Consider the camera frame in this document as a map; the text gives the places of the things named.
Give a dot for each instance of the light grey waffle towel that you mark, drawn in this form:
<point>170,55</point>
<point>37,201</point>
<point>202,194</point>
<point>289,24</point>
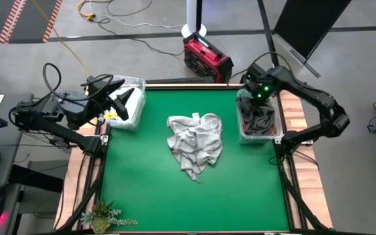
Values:
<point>194,143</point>

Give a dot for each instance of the dark grey towel with label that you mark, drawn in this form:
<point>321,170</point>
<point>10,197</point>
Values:
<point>256,119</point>

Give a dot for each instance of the black panel on stand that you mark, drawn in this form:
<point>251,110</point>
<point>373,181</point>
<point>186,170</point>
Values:
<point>308,23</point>

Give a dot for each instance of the clear plastic bin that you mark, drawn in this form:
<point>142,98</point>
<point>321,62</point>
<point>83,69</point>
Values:
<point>260,139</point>
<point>122,126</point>

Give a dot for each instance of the green table mat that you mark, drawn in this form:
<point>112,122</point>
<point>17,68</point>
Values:
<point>142,196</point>

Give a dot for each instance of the black bar at table edge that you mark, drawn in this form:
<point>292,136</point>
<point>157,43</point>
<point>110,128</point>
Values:
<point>178,80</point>

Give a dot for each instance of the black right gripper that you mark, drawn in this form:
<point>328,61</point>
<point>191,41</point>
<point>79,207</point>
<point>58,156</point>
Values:
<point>261,86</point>

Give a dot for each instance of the grey desk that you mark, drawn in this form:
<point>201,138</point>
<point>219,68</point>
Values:
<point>15,137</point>

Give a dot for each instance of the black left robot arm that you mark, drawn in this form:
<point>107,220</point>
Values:
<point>60,130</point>

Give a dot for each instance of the red portable power station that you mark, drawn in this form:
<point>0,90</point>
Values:
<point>204,58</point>

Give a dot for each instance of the white tower fan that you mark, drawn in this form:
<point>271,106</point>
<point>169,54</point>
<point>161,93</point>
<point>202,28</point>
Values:
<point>194,16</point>

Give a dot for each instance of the small succulent plant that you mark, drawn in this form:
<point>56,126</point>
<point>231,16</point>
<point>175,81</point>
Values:
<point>100,218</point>

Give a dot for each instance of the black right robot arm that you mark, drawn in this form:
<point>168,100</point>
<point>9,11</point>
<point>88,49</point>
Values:
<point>312,94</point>

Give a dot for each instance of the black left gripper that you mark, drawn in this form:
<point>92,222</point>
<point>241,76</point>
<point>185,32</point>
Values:
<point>77,109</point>

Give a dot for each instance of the black orange-striped floor mat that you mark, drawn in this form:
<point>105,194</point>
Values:
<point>34,19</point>

